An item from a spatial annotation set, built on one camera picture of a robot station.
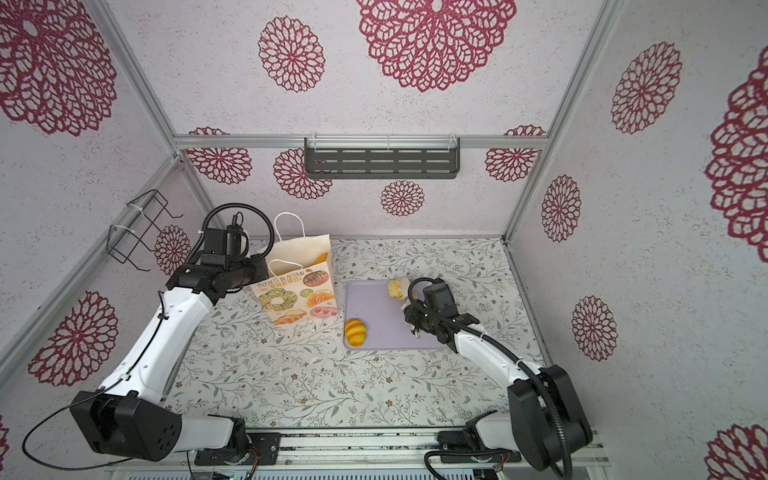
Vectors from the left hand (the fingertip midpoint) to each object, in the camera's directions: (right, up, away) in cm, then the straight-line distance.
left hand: (264, 272), depth 80 cm
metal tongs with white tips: (+40, -15, 0) cm, 43 cm away
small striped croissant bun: (+24, -19, +12) cm, 32 cm away
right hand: (+39, -10, +7) cm, 41 cm away
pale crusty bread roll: (+37, -6, +17) cm, 42 cm away
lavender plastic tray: (+33, -17, +16) cm, 41 cm away
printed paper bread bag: (+9, -2, +1) cm, 10 cm away
